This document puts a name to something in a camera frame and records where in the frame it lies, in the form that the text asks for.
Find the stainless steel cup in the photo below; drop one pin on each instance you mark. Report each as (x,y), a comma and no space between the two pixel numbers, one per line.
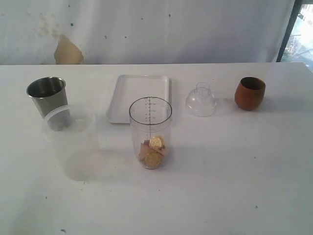
(48,94)

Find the brown wooden cup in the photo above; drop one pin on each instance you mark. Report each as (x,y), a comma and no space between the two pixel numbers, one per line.
(250,93)

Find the clear plastic shaker lid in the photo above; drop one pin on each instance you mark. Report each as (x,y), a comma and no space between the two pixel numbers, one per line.
(200,101)

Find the dark window frame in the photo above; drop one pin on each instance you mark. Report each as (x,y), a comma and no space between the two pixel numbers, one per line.
(292,46)

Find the translucent plastic deli container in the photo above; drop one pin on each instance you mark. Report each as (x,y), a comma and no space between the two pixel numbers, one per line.
(71,132)

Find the gold coins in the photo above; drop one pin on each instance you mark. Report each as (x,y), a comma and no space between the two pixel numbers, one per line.
(156,141)

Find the clear plastic shaker body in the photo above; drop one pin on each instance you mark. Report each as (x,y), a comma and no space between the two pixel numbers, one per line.
(149,117)

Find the white rectangular tray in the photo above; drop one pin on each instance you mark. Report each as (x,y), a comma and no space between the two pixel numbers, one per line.
(129,88)

